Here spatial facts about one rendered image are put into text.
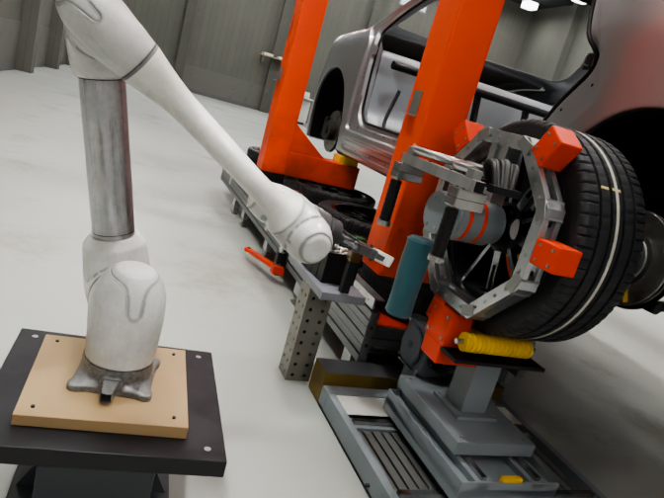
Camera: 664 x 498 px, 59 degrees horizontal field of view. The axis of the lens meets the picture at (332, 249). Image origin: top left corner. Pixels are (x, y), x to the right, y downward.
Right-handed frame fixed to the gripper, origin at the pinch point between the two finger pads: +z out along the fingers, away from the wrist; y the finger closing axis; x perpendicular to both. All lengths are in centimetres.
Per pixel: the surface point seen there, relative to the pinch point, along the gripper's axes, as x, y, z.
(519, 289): -10.9, -23.1, 26.8
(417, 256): -4.1, 12.8, 20.6
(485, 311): -0.5, -12.1, 32.1
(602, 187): -44, -24, 33
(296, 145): -19, 234, 61
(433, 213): -17.5, 5.6, 12.1
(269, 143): -11, 234, 43
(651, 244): -43, -14, 77
